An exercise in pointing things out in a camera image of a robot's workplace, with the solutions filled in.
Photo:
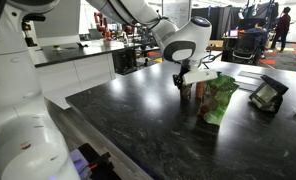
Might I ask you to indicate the orange can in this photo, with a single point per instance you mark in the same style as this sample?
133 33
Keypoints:
199 91

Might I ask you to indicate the black tool with orange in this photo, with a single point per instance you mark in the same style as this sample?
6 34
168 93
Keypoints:
98 163

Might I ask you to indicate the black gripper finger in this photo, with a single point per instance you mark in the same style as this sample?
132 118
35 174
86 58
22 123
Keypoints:
177 81

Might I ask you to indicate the black picture frame stand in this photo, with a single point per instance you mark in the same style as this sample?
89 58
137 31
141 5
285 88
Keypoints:
267 95

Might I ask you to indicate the grey table outlet plate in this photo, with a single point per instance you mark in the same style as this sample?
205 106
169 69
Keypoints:
251 75

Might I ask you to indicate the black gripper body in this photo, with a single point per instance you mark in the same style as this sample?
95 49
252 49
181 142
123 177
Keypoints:
185 69

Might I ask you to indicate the black root beer can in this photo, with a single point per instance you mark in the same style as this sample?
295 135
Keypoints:
186 93

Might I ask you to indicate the red robot arm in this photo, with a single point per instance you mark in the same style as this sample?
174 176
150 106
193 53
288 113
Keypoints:
103 24

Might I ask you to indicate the black computer tower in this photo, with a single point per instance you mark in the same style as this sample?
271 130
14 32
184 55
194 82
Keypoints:
124 61

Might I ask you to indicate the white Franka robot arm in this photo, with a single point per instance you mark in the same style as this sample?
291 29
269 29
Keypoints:
14 100

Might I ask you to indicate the laptop screen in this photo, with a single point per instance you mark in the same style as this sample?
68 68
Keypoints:
233 33

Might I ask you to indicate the white counter cabinet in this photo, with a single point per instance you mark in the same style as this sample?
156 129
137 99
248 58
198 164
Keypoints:
71 71

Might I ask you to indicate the black mesh office chair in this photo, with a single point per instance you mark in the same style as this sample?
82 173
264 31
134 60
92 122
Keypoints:
246 48

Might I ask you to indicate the standing person in maroon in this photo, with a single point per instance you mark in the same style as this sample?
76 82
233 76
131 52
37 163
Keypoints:
283 28

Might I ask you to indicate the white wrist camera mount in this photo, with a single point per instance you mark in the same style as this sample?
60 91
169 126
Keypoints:
199 76

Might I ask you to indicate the green snack bag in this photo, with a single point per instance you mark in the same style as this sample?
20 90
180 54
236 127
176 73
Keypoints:
218 100

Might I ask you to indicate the black curtain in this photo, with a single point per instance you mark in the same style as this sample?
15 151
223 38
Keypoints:
221 20

